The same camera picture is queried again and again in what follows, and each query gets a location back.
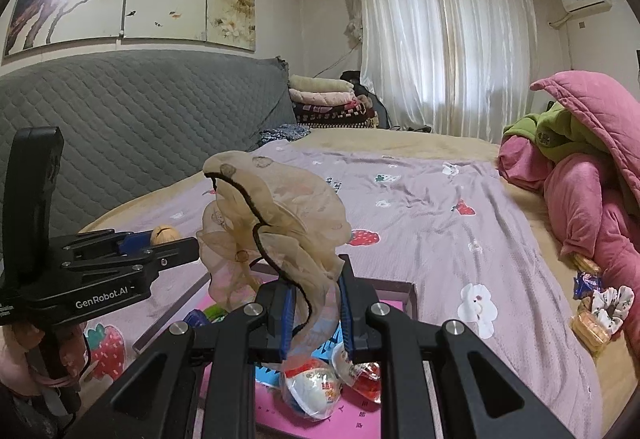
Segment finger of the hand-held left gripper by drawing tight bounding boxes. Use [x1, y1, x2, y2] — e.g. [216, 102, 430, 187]
[62, 239, 199, 277]
[62, 229, 153, 256]

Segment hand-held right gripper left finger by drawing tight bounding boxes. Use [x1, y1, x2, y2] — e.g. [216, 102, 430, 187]
[77, 281, 296, 439]

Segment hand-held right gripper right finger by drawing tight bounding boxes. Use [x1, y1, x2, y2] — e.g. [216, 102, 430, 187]
[337, 254, 576, 439]

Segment tan walnut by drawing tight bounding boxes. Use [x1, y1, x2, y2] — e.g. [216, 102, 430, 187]
[150, 225, 181, 246]

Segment red and white toy egg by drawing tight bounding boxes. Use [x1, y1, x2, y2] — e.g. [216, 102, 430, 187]
[332, 344, 383, 402]

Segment blue candy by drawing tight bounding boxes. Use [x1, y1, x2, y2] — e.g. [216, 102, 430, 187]
[572, 270, 603, 300]
[182, 309, 211, 330]

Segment white and orange toy egg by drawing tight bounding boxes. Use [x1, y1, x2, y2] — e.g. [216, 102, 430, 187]
[282, 356, 343, 422]

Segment person's left hand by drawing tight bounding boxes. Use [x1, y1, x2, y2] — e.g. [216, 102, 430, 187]
[0, 324, 50, 395]

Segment pink and blue book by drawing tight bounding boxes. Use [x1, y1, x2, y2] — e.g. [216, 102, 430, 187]
[192, 291, 401, 439]

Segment purple strawberry print blanket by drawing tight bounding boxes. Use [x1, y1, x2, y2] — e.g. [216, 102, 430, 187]
[75, 139, 606, 439]

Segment grey quilted headboard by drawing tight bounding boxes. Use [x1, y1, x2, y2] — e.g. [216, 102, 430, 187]
[0, 46, 296, 240]

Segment blue patterned cloth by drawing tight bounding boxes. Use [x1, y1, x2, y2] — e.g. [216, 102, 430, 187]
[257, 124, 312, 150]

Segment checkered dark red folded blanket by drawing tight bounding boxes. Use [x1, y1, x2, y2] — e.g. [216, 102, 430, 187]
[292, 99, 381, 130]

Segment pink folded blanket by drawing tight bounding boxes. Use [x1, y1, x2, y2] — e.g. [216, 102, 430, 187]
[290, 88, 358, 107]

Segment cream folded blanket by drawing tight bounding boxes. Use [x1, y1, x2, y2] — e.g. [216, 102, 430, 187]
[289, 75, 356, 94]

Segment clear biscuit packet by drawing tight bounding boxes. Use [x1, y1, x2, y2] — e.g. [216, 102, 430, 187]
[570, 309, 613, 352]

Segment white floral hair scrunchie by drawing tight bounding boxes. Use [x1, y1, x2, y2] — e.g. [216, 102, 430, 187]
[590, 285, 636, 335]

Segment pink quilt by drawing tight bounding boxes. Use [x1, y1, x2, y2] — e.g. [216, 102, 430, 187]
[497, 71, 640, 345]

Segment green blanket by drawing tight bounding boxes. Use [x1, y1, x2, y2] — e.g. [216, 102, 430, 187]
[502, 101, 601, 164]

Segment white sheer curtain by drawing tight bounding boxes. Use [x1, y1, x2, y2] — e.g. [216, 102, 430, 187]
[342, 0, 538, 142]

